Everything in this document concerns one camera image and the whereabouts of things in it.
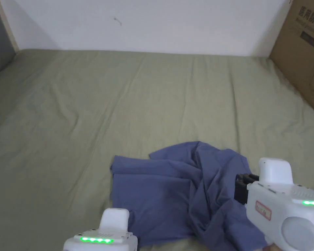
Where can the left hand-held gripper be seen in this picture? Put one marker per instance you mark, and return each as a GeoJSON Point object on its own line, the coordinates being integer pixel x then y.
{"type": "Point", "coordinates": [112, 227]}

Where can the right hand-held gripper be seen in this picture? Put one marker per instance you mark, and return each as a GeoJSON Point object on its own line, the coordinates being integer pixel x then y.
{"type": "Point", "coordinates": [282, 209]}

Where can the dark blue shirt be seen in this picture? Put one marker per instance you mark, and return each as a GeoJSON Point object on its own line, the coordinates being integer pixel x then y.
{"type": "Point", "coordinates": [178, 193]}

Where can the person's right hand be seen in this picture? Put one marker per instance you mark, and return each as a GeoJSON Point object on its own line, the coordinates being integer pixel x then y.
{"type": "Point", "coordinates": [269, 247]}

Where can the bed with pale green sheet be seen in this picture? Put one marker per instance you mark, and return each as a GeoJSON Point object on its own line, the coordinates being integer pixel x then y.
{"type": "Point", "coordinates": [94, 109]}

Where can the brown cardboard carton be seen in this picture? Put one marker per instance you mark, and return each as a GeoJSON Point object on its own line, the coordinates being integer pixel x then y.
{"type": "Point", "coordinates": [301, 47]}

